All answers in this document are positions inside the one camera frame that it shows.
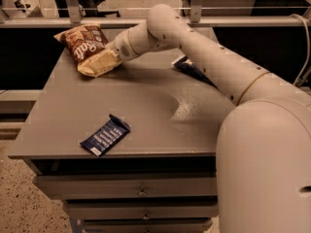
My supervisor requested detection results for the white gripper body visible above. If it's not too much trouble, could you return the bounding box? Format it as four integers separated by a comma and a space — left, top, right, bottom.
106, 32, 139, 61

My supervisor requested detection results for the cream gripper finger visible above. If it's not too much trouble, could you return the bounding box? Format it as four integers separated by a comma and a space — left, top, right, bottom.
78, 50, 122, 78

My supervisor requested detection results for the brown sea salt chip bag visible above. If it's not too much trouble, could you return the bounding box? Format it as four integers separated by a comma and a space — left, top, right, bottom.
54, 24, 108, 69

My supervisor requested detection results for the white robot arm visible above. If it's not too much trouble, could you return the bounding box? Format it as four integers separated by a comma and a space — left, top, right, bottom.
81, 4, 311, 233

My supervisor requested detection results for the blue chip bag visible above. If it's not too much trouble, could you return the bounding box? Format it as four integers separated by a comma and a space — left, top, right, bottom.
172, 55, 214, 85

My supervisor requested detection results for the metal railing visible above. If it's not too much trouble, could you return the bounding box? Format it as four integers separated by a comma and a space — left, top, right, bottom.
1, 0, 310, 28

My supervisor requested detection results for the small blue snack packet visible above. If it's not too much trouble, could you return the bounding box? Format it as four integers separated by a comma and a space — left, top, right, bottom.
80, 115, 130, 157

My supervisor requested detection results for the grey drawer cabinet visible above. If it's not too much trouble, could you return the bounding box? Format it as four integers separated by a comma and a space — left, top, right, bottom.
9, 50, 234, 233

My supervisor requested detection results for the white cable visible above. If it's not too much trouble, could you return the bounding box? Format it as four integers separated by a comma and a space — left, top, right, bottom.
290, 13, 311, 86

